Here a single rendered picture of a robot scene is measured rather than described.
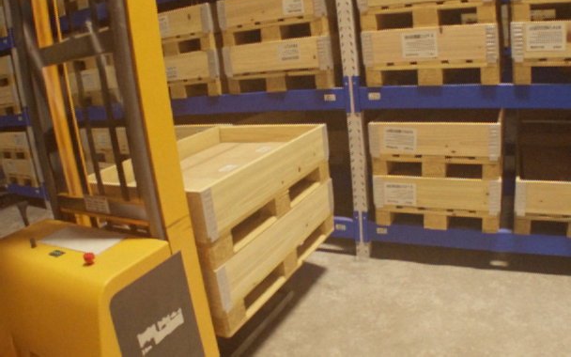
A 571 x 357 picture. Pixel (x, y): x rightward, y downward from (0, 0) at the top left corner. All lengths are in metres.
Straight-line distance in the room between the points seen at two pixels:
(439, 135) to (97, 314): 2.08
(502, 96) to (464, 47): 0.35
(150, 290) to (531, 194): 2.14
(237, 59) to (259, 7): 0.40
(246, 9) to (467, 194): 1.87
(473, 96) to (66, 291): 2.25
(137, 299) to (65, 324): 0.27
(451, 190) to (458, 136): 0.34
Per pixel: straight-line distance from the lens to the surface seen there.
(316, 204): 2.61
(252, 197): 2.00
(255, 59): 3.12
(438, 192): 2.83
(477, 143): 2.71
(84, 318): 1.50
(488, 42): 2.64
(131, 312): 1.52
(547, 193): 2.81
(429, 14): 2.69
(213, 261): 1.82
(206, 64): 3.36
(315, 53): 2.90
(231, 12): 3.22
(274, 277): 2.36
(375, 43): 2.77
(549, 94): 2.69
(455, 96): 2.70
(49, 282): 1.64
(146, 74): 1.56
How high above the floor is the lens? 1.50
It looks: 16 degrees down
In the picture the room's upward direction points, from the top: 7 degrees counter-clockwise
